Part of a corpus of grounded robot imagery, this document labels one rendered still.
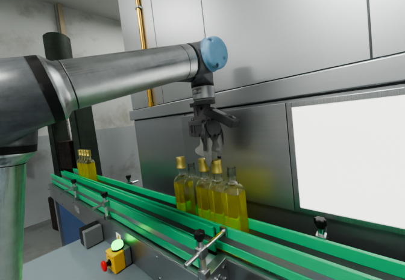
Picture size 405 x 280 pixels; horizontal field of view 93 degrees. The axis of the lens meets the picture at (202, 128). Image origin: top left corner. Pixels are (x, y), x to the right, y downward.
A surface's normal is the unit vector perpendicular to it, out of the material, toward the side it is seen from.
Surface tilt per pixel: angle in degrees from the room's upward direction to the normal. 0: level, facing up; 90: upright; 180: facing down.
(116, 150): 90
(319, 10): 90
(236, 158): 90
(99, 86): 115
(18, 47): 90
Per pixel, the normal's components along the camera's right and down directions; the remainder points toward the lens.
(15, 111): 0.51, 0.53
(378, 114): -0.65, 0.11
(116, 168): 0.69, -0.04
